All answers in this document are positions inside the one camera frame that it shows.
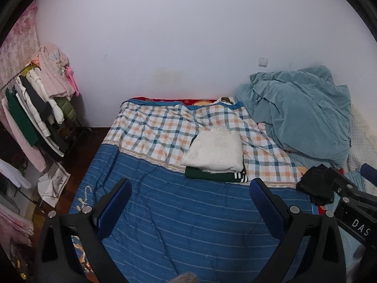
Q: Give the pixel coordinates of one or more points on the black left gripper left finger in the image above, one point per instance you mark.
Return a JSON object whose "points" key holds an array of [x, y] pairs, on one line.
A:
{"points": [[57, 259]]}

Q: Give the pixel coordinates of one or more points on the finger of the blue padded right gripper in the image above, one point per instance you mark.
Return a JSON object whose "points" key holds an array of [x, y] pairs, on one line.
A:
{"points": [[369, 173]]}

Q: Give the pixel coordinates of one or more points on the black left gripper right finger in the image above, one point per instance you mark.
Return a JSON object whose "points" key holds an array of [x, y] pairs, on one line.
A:
{"points": [[310, 248]]}

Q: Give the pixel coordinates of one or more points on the black garment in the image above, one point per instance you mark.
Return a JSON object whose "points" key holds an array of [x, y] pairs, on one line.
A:
{"points": [[314, 185]]}

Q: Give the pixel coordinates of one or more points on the white fluffy sweater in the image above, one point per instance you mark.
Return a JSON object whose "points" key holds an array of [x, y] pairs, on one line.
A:
{"points": [[215, 150]]}

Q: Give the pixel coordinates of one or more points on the clothes rack with hanging clothes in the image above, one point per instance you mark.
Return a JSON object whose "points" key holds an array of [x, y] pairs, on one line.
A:
{"points": [[36, 107]]}

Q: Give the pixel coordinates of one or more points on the white knitted blanket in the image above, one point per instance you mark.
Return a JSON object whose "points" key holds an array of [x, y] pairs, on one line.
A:
{"points": [[363, 142]]}

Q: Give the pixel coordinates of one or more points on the teal blue blanket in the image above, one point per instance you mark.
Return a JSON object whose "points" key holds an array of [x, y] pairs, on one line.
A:
{"points": [[304, 112]]}

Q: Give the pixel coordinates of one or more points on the blue striped plaid bedsheet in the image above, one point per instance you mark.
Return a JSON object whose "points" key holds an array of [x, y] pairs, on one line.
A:
{"points": [[173, 224]]}

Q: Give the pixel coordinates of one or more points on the green striped folded garment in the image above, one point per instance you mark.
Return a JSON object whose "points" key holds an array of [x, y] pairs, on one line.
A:
{"points": [[232, 177]]}

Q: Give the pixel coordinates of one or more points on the white wall socket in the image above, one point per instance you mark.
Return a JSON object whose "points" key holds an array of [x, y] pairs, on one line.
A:
{"points": [[263, 62]]}

